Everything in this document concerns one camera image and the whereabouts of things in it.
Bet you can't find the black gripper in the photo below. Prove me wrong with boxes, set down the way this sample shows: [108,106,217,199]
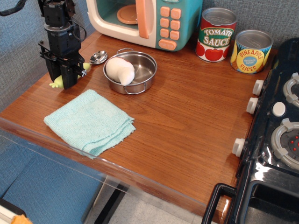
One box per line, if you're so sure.
[39,23,85,89]

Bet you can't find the corn-handled metal spoon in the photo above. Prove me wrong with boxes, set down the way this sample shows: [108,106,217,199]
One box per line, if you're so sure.
[49,51,108,89]

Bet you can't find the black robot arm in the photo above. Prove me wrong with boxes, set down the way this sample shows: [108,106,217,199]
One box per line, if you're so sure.
[38,0,87,89]

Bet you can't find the small steel pan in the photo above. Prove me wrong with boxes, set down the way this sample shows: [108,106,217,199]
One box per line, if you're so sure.
[103,48,157,95]

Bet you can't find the white plush mushroom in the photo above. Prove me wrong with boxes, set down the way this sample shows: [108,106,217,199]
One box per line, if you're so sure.
[106,57,135,86]

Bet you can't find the folded teal cloth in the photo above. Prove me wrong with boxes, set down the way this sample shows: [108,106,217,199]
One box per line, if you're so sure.
[44,90,135,158]

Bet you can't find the clear acrylic table guard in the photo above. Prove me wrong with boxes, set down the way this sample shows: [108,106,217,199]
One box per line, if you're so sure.
[0,117,229,224]

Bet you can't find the teal toy microwave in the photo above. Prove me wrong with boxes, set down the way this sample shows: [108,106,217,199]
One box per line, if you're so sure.
[86,0,203,52]

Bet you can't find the orange plush object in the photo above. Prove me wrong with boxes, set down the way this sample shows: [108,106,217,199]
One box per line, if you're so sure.
[10,215,32,224]

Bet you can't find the tomato sauce can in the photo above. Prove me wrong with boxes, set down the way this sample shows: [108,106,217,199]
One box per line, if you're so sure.
[196,7,237,62]

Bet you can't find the pineapple slices can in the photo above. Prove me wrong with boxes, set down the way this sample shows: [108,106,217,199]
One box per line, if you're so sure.
[230,29,273,74]

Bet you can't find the black toy stove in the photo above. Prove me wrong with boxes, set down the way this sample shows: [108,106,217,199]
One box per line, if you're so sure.
[202,38,299,224]

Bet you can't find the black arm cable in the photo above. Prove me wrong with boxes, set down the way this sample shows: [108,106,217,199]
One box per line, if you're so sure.
[0,0,87,42]

